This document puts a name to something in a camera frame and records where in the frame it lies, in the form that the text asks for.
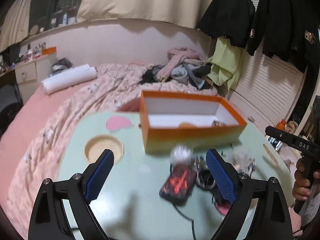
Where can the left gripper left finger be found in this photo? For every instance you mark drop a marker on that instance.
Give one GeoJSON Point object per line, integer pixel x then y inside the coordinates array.
{"type": "Point", "coordinates": [48, 218]}

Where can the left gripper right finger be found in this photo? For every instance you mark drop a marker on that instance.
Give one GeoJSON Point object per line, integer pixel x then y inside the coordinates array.
{"type": "Point", "coordinates": [271, 218]}

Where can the brown card box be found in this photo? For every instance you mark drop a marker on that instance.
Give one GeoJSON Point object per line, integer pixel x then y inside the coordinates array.
{"type": "Point", "coordinates": [217, 123]}

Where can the dark red-print case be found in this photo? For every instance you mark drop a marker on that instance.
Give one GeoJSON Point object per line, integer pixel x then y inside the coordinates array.
{"type": "Point", "coordinates": [179, 185]}

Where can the clear crinkled plastic bag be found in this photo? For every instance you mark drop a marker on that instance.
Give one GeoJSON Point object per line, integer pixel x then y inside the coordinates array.
{"type": "Point", "coordinates": [181, 154]}

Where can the person's right hand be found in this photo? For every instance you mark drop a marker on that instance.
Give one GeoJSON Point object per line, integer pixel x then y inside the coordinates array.
{"type": "Point", "coordinates": [301, 190]}

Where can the orange bottle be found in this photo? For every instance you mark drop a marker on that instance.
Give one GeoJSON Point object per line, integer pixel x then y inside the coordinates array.
{"type": "Point", "coordinates": [281, 125]}

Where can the green hanging garment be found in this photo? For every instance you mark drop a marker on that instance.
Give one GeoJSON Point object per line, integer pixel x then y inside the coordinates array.
{"type": "Point", "coordinates": [226, 64]}

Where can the black hanging jacket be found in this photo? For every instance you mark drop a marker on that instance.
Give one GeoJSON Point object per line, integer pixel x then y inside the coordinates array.
{"type": "Point", "coordinates": [287, 29]}

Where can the white paper roll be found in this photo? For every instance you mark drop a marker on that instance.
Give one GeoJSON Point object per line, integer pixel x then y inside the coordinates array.
{"type": "Point", "coordinates": [67, 78]}

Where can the orange cardboard box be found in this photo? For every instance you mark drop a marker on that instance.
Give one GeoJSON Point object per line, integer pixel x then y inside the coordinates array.
{"type": "Point", "coordinates": [197, 121]}

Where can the red pillow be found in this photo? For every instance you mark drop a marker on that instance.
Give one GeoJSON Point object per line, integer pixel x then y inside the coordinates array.
{"type": "Point", "coordinates": [131, 106]}

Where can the pink floral quilt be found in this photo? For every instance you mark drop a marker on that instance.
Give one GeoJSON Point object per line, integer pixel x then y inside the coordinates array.
{"type": "Point", "coordinates": [116, 85]}

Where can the white bedside cabinet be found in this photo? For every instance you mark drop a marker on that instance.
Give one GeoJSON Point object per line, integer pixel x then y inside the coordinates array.
{"type": "Point", "coordinates": [29, 75]}

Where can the pile of clothes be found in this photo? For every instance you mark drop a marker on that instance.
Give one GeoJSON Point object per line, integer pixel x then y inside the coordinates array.
{"type": "Point", "coordinates": [185, 65]}

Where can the small orange box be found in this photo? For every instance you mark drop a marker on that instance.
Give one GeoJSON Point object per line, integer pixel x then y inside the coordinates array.
{"type": "Point", "coordinates": [48, 51]}

